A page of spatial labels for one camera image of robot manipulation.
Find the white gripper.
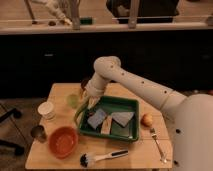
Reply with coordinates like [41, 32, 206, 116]
[81, 78, 107, 109]

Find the green pepper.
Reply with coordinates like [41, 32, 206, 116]
[74, 100, 89, 126]

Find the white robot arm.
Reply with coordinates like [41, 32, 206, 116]
[86, 56, 213, 171]

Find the red bowl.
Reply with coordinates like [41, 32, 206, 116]
[48, 126, 78, 159]

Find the light green cup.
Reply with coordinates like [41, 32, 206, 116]
[67, 94, 79, 109]

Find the blue sponge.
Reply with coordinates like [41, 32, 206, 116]
[87, 109, 107, 129]

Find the grey sponge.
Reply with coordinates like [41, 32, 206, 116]
[111, 112, 134, 127]

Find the white paper cup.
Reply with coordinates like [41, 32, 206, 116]
[37, 101, 55, 120]

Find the green plastic tray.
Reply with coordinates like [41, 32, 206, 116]
[78, 96, 139, 142]

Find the yellow apple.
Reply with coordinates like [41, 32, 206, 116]
[141, 114, 153, 127]

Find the silver fork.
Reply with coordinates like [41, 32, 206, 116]
[150, 128, 167, 163]

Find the black office chair base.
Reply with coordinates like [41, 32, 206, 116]
[0, 107, 26, 157]

